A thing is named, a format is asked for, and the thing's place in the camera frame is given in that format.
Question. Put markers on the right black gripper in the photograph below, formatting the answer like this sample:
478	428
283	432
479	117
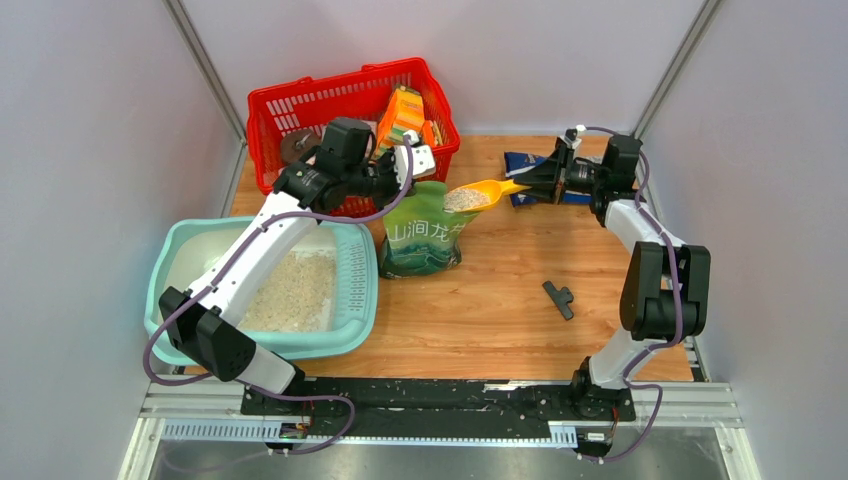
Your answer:
550	183

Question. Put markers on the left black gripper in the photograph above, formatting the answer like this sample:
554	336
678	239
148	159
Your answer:
393	188

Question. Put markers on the yellow plastic scoop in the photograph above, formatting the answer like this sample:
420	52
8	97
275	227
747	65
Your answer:
480	196

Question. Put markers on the green litter bag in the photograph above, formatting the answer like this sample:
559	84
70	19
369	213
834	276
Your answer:
421	237

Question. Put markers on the black bag clip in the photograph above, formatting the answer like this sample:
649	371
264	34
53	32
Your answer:
561	298

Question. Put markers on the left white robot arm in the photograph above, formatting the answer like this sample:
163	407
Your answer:
201	321

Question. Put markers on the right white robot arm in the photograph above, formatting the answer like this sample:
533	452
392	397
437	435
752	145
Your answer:
665	293

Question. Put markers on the brown round box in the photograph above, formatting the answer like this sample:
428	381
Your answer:
295	144

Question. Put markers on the teal plastic litter box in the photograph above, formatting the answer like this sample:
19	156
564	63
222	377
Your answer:
191	247

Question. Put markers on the beige cat litter pile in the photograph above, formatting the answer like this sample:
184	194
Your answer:
298	296

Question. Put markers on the blue white snack bag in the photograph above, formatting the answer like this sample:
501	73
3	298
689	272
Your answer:
519	162

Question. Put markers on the orange green sponge pack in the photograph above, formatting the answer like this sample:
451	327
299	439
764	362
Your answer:
405	112

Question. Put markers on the red plastic shopping basket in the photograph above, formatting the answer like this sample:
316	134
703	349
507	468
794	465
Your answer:
309	103

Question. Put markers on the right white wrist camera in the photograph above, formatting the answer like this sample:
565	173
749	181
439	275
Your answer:
572	137

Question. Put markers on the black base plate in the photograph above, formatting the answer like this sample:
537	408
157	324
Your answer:
436	408

